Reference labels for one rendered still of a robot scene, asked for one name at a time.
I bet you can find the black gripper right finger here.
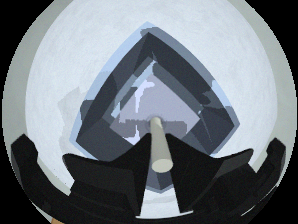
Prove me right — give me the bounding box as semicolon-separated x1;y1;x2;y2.
165;133;254;214

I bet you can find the grey cylindrical peg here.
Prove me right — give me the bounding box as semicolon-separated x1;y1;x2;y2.
150;117;173;173

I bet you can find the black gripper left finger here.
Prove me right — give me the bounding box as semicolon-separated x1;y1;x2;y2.
62;133;152;216

